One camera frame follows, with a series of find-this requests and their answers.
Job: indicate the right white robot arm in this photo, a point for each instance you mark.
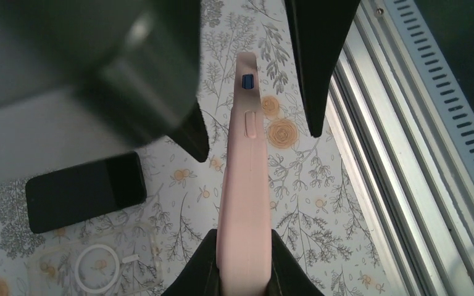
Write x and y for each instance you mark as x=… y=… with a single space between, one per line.
x=86 y=80

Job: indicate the grey slotted cable duct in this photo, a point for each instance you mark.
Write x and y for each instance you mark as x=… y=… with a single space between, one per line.
x=437 y=76

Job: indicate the clear phone case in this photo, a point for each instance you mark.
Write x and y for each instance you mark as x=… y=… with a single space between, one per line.
x=117 y=262

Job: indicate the pink phone case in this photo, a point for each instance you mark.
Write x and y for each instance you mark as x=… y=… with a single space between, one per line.
x=244 y=235

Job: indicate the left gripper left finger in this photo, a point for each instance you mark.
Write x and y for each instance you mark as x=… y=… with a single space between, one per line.
x=200 y=276

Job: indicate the aluminium mounting rail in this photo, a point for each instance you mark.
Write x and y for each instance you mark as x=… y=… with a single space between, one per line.
x=416 y=193

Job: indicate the floral table mat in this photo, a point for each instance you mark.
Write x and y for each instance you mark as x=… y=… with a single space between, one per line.
x=313 y=206

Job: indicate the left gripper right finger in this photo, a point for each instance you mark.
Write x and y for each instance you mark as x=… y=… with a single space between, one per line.
x=287 y=277

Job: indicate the black phone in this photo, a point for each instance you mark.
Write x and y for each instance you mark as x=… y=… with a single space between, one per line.
x=79 y=193

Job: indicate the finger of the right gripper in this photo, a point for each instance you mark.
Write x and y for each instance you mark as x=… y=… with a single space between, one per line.
x=318 y=31
x=192 y=135

